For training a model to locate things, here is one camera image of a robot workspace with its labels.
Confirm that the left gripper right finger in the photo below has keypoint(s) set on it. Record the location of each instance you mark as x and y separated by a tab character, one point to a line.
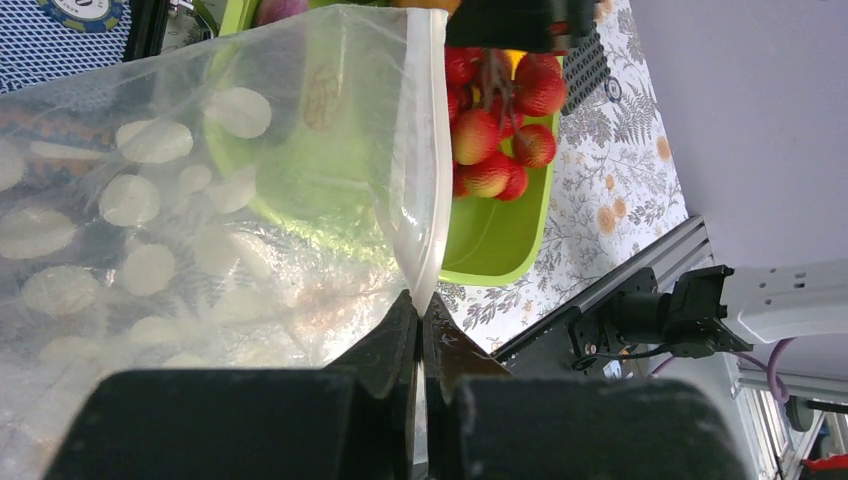
451	360

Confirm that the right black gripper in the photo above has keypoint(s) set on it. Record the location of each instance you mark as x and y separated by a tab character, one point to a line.
533	26

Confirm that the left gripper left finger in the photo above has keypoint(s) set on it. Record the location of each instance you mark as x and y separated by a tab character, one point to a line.
379	420

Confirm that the red lychee bunch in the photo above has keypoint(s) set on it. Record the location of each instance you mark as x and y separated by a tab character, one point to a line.
501	106

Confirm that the clear zip top bag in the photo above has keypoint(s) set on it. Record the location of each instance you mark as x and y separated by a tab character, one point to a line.
255	200

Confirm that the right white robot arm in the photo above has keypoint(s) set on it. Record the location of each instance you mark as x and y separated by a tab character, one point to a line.
577	250

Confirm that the grey lego baseplate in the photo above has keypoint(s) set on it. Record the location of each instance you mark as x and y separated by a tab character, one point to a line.
585	69

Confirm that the green plastic tray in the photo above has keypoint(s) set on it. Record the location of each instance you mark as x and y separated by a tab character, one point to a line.
489	243

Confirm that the black poker chip case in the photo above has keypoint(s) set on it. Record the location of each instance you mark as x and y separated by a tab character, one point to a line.
46	40

